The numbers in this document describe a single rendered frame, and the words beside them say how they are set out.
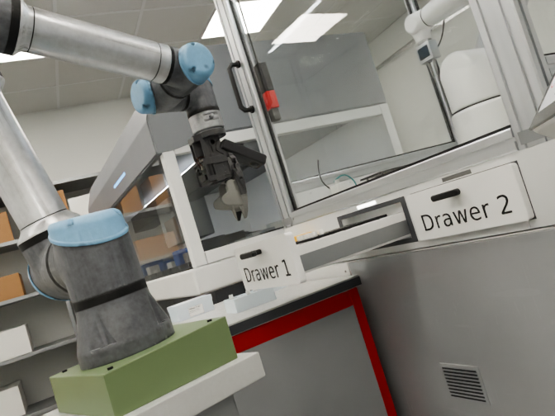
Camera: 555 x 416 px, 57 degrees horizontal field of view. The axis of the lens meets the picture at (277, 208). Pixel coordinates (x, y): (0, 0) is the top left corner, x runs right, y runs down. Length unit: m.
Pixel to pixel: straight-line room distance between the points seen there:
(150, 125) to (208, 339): 1.34
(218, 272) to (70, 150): 3.72
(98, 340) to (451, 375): 0.85
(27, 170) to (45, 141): 4.58
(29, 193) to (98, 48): 0.28
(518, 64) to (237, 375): 0.71
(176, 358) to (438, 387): 0.80
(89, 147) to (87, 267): 4.75
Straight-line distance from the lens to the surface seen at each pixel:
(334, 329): 1.41
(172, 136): 2.05
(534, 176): 1.03
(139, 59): 1.00
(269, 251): 1.14
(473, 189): 1.09
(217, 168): 1.15
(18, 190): 0.97
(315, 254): 1.11
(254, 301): 1.43
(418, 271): 1.29
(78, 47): 0.97
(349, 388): 1.44
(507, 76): 1.04
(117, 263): 0.82
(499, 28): 1.04
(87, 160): 5.51
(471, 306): 1.22
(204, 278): 1.98
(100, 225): 0.82
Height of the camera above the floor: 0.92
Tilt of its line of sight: 3 degrees up
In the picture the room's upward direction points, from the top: 17 degrees counter-clockwise
